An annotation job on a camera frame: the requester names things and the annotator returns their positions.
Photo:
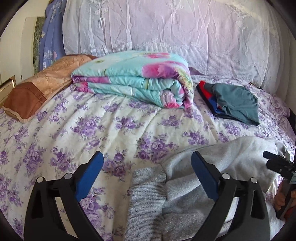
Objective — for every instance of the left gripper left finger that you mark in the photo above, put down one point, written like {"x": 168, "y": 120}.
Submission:
{"x": 43, "y": 221}

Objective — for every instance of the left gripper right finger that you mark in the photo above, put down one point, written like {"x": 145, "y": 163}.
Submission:
{"x": 250, "y": 221}

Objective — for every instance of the grey sweatpants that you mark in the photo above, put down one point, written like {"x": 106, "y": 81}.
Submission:
{"x": 167, "y": 201}

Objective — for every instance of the right hand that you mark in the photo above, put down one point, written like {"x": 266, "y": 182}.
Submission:
{"x": 279, "y": 199}

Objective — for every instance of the purple floral bedspread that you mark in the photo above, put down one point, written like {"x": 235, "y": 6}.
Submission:
{"x": 131, "y": 134}

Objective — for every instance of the folded teal and red clothes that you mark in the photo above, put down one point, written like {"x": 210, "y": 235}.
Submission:
{"x": 230, "y": 102}

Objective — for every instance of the orange brown pillow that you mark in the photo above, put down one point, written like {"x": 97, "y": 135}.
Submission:
{"x": 28, "y": 97}

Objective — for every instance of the lilac lace covered headboard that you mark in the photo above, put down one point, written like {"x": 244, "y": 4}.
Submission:
{"x": 241, "y": 39}

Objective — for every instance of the wooden nightstand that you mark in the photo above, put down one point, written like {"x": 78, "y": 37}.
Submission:
{"x": 6, "y": 88}

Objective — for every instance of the folded teal floral quilt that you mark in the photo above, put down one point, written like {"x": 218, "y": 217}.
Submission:
{"x": 159, "y": 78}

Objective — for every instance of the blue patterned pillow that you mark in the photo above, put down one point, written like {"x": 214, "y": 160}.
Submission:
{"x": 51, "y": 46}

